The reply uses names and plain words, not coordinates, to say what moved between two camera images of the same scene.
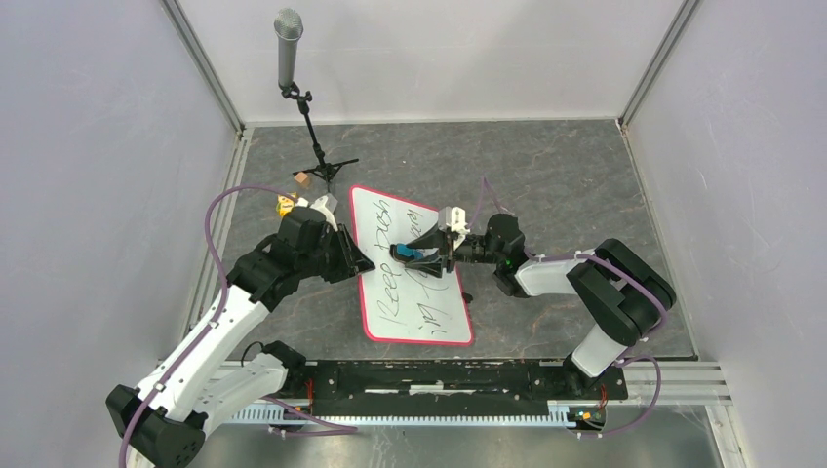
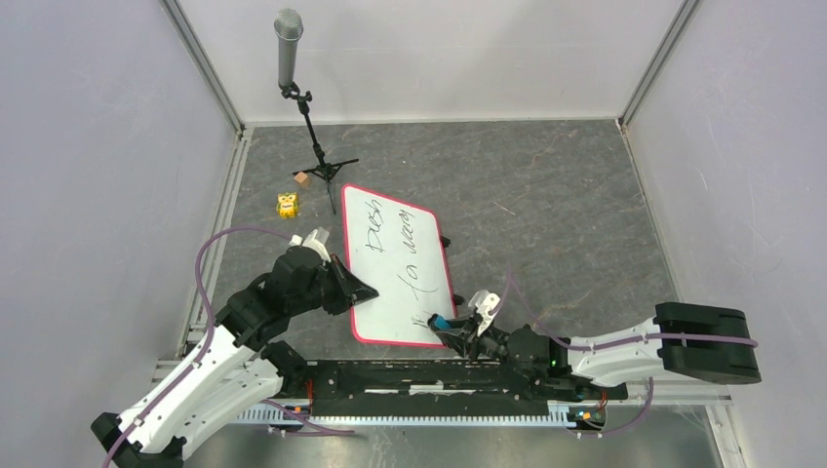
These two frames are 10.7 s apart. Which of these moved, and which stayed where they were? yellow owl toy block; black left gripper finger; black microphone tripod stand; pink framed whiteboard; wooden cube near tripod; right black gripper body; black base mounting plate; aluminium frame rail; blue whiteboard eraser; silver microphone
Moved: right black gripper body; black left gripper finger; blue whiteboard eraser
Stayed: black base mounting plate; aluminium frame rail; black microphone tripod stand; silver microphone; pink framed whiteboard; wooden cube near tripod; yellow owl toy block
